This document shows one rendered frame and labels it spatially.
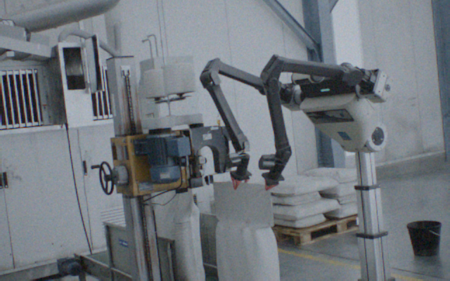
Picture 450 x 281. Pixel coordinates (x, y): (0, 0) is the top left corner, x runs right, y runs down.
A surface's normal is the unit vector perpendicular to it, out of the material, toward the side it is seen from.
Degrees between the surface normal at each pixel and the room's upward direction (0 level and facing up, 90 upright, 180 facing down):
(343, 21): 90
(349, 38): 90
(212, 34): 90
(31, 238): 89
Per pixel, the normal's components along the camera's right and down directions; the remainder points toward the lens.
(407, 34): 0.55, -0.02
